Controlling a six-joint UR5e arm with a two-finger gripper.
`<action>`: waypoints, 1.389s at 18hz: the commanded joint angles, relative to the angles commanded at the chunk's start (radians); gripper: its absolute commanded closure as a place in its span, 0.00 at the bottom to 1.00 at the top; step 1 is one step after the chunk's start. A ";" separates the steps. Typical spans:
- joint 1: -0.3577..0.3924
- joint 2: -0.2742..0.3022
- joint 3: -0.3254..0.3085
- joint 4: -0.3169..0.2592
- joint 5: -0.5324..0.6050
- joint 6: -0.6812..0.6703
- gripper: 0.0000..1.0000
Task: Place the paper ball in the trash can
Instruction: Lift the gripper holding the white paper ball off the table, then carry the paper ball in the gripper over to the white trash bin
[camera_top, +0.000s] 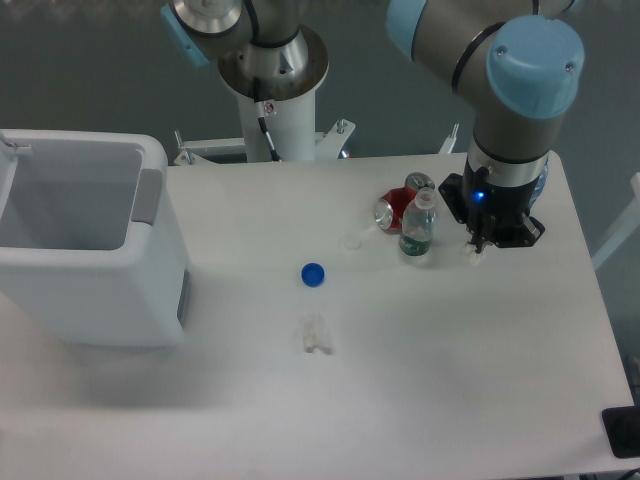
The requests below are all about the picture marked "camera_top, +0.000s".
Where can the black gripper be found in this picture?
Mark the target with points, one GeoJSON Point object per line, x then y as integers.
{"type": "Point", "coordinates": [492, 215]}

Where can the small white paper ball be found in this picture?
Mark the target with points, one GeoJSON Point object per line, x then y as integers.
{"type": "Point", "coordinates": [470, 253]}

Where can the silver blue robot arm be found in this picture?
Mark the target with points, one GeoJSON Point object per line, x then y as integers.
{"type": "Point", "coordinates": [515, 62]}

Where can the white trash bin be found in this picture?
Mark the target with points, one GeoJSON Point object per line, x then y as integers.
{"type": "Point", "coordinates": [90, 244]}

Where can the clear green-label plastic bottle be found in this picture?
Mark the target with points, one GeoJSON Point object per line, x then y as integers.
{"type": "Point", "coordinates": [418, 223]}

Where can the blue sports drink bottle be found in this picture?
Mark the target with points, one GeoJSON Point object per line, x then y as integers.
{"type": "Point", "coordinates": [540, 185]}

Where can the crushed red soda can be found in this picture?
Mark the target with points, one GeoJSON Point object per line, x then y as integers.
{"type": "Point", "coordinates": [389, 208]}

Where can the blue bottle cap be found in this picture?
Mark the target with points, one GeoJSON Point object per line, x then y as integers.
{"type": "Point", "coordinates": [312, 274]}

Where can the black device at edge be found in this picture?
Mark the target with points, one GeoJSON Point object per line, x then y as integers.
{"type": "Point", "coordinates": [622, 430]}

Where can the white frame post right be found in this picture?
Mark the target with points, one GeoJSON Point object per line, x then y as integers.
{"type": "Point", "coordinates": [626, 223]}

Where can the white table frame bracket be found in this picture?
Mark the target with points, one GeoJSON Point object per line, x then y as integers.
{"type": "Point", "coordinates": [330, 145]}

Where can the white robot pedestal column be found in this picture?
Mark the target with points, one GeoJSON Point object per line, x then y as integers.
{"type": "Point", "coordinates": [290, 120]}

